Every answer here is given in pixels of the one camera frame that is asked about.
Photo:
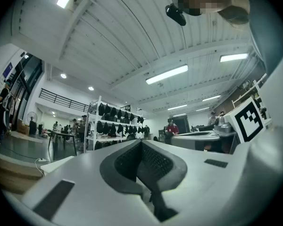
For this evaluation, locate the wooden platform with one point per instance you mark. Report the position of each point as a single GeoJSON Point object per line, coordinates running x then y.
{"type": "Point", "coordinates": [14, 176]}

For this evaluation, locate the black balcony railing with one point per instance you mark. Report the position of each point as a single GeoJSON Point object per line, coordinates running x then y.
{"type": "Point", "coordinates": [63, 100]}

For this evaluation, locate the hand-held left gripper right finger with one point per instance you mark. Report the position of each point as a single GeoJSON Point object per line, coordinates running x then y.
{"type": "Point", "coordinates": [202, 185]}

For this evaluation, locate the person's dark shirt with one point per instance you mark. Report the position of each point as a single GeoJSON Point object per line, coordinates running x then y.
{"type": "Point", "coordinates": [264, 25]}

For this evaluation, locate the white power strip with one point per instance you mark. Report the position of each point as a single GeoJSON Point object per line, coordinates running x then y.
{"type": "Point", "coordinates": [41, 159]}

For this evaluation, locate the dark framed table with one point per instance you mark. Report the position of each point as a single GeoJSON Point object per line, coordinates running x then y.
{"type": "Point", "coordinates": [61, 133]}

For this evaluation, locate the black head-worn camera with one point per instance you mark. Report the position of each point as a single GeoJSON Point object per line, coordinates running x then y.
{"type": "Point", "coordinates": [175, 14]}

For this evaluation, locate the grey shell chair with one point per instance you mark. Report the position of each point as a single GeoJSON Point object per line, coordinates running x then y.
{"type": "Point", "coordinates": [195, 136]}

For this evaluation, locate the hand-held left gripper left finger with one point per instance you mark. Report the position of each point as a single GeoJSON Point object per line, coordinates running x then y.
{"type": "Point", "coordinates": [85, 196]}

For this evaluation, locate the round ceiling spotlight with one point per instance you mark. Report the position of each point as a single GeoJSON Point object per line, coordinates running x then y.
{"type": "Point", "coordinates": [63, 75]}
{"type": "Point", "coordinates": [91, 88]}

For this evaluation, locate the black standing fan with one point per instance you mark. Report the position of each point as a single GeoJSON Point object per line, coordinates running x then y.
{"type": "Point", "coordinates": [32, 120]}

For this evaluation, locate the group of black backpacks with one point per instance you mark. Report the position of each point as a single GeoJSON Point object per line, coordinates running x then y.
{"type": "Point", "coordinates": [112, 128]}

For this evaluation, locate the white metal shelf rack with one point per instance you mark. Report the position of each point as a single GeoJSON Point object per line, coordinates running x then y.
{"type": "Point", "coordinates": [99, 126]}

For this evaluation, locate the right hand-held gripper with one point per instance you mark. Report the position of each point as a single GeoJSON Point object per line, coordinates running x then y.
{"type": "Point", "coordinates": [235, 116]}

